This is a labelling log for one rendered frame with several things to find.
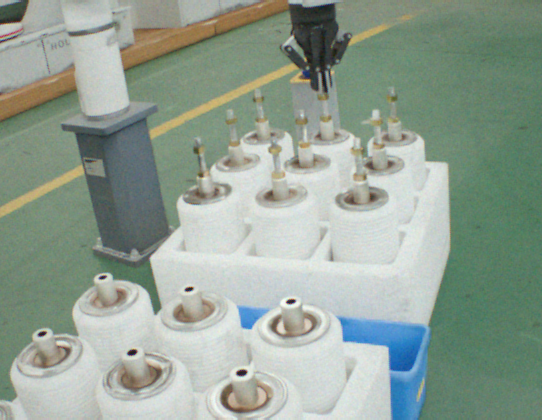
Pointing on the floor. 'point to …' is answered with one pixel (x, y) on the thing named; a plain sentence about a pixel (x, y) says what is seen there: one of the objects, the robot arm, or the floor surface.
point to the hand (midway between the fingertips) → (321, 81)
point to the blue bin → (407, 387)
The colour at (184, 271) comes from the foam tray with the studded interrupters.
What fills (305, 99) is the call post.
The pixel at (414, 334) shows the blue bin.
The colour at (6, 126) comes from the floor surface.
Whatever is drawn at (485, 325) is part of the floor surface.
